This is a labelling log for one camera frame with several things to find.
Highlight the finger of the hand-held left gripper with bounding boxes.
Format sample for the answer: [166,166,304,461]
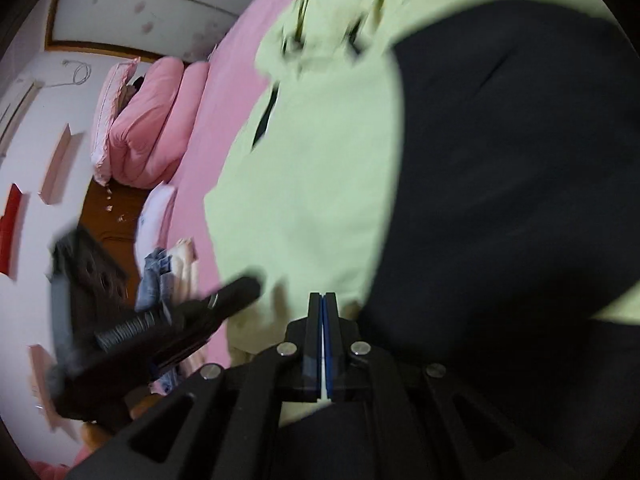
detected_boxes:
[165,275,263,363]

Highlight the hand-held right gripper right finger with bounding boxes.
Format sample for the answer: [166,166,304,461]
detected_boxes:
[324,292,571,480]

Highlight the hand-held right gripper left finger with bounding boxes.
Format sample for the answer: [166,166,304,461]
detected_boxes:
[65,292,324,480]

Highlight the green and black jacket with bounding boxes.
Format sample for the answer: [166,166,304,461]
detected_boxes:
[202,0,640,480]

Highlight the folded cream clothes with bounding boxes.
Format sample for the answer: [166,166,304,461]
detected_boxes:
[167,237,199,302]

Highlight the wooden headboard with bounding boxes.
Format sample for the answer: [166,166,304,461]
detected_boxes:
[82,175,148,311]

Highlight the pink fleece bed blanket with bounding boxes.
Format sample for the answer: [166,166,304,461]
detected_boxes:
[150,0,346,396]

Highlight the pink folded quilt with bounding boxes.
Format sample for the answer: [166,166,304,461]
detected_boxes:
[110,56,209,189]

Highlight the pale pink frilled pillow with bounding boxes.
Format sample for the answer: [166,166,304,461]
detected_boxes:
[91,57,142,186]

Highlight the white floral wardrobe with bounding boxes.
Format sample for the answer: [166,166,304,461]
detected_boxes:
[45,0,281,63]

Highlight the pink wall shelf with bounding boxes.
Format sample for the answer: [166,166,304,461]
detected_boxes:
[39,122,86,207]
[27,342,66,433]

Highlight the red wall shelf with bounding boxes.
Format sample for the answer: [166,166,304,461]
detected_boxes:
[0,183,27,279]

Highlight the white wall shelf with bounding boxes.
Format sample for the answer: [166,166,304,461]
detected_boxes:
[0,79,42,158]

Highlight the white wall cable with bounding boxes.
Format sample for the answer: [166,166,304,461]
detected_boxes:
[62,58,94,89]

